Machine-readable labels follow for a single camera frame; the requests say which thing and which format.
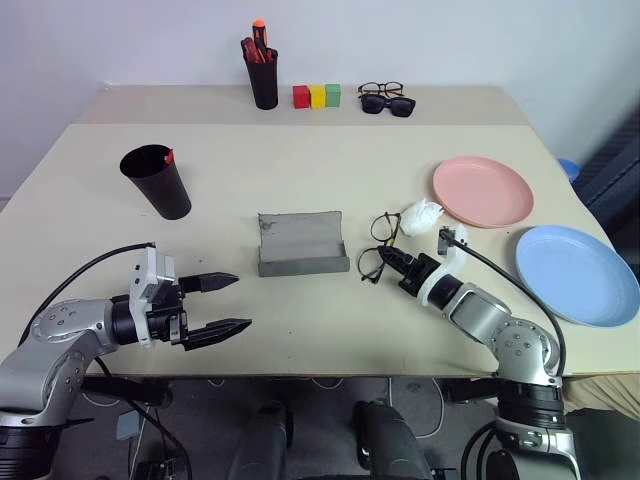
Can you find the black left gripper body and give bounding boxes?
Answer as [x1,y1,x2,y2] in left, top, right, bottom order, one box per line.
[148,283,193,351]

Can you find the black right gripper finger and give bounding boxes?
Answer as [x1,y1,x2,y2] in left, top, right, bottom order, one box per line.
[380,254,409,277]
[377,244,417,267]

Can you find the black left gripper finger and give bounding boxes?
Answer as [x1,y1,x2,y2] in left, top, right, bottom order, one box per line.
[179,271,241,295]
[185,317,254,352]

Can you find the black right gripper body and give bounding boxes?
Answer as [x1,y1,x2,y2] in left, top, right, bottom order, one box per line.
[397,252,442,297]

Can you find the thin black-framed clear glasses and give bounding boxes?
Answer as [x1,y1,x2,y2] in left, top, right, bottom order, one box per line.
[357,211,404,286]

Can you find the crumpled white tissue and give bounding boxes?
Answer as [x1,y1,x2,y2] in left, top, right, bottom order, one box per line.
[399,198,445,236]

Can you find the empty-looking black plastic cup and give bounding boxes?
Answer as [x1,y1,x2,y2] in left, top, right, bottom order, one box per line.
[119,143,193,221]

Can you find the grey open glasses case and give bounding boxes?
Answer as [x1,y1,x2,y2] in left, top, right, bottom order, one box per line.
[257,209,351,278]

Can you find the pink plate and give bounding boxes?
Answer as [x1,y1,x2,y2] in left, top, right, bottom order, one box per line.
[432,155,535,230]

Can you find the blue-grey small box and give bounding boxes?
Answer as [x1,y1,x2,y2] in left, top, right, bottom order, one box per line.
[115,410,141,441]

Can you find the dark grey rounded shape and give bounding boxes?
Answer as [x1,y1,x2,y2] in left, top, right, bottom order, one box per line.
[352,399,434,480]
[227,399,294,480]

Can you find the black sunglasses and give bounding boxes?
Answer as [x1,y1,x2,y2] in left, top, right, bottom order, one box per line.
[359,94,417,119]

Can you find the black electrical box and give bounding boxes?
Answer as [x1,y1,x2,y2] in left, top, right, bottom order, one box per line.
[132,457,176,480]

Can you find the blue plate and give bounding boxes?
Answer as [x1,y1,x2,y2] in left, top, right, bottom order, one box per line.
[514,225,640,329]

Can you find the tortoiseshell-framed glasses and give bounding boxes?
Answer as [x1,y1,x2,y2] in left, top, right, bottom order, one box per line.
[357,81,405,100]

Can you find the blue round container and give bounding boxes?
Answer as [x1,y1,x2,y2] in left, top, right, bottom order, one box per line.
[556,157,581,184]

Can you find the black tool holder cup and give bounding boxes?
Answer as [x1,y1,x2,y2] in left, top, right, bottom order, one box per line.
[244,47,280,110]

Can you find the dark fabric chair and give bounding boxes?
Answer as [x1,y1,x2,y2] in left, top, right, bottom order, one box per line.
[574,107,640,236]

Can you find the person's beige trouser leg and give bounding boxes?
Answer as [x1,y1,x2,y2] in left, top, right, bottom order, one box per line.
[562,372,640,414]

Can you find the orange-capped screwdriver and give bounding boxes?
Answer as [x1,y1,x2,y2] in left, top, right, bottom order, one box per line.
[251,18,270,51]

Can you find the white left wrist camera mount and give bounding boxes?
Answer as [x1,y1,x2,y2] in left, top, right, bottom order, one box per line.
[128,246,177,349]

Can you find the black table frame bar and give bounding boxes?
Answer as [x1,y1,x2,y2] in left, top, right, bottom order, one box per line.
[442,379,501,404]
[82,377,174,409]

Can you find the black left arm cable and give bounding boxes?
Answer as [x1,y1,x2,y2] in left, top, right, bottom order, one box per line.
[17,241,156,351]

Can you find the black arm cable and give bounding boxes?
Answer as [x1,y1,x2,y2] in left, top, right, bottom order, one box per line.
[446,233,567,480]
[17,241,156,351]

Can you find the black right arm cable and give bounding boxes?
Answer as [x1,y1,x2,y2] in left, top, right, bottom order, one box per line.
[446,233,567,480]

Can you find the white floor cable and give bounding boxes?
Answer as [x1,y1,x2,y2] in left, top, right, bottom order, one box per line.
[388,377,446,440]

